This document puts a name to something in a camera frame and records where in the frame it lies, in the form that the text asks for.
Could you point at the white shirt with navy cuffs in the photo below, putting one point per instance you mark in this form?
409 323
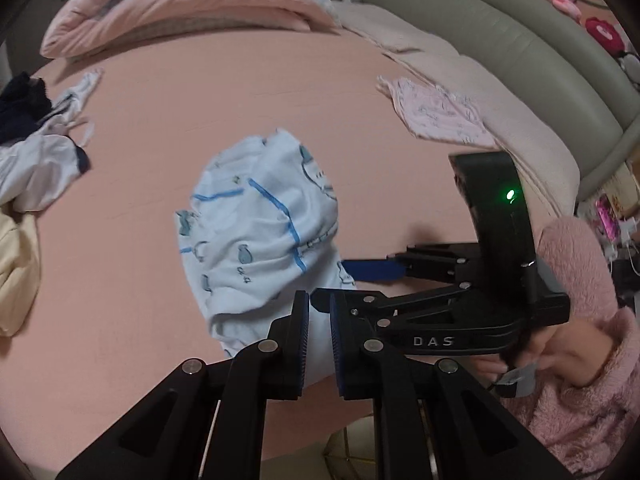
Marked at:
40 165

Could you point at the white and black plush toy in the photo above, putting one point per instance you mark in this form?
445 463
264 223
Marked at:
630 66

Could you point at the grey-green padded headboard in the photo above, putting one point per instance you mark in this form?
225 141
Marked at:
500 35

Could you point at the pink quilt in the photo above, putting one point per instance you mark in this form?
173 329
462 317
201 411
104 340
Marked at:
175 5

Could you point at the pink printed garment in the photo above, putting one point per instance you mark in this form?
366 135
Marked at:
435 110

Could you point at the magenta packet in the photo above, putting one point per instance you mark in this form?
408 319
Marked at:
607 217

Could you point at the person's right forearm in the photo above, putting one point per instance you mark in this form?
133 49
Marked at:
615 360

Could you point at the light blue printed pajama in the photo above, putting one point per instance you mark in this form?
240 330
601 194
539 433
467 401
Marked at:
250 235

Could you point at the pink bed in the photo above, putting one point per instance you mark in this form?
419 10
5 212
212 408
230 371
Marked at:
175 90

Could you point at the cream yellow garment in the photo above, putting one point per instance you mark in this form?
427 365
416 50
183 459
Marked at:
15 270

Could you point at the navy dark cloth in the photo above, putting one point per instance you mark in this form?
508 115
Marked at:
20 110

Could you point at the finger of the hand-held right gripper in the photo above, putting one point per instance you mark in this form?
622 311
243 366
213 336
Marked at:
420 305
370 270

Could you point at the white charger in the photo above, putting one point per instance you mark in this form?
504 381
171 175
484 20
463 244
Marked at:
627 232

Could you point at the dark red plush toy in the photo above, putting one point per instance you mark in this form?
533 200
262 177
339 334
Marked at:
602 31

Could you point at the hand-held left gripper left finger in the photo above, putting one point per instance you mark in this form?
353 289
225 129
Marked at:
301 360

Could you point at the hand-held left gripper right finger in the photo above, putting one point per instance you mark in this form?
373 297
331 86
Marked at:
336 365

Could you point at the person's right hand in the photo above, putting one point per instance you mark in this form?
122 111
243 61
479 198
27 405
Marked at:
570 350

